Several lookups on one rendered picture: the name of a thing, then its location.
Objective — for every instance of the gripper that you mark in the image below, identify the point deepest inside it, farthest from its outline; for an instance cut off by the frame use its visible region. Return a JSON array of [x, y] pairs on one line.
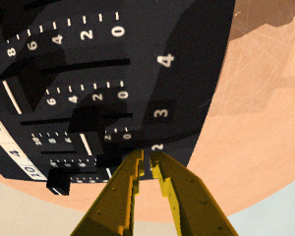
[[195, 211]]

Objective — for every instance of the black lighting desk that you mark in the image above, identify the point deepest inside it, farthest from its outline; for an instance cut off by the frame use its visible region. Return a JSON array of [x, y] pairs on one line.
[[129, 74]]

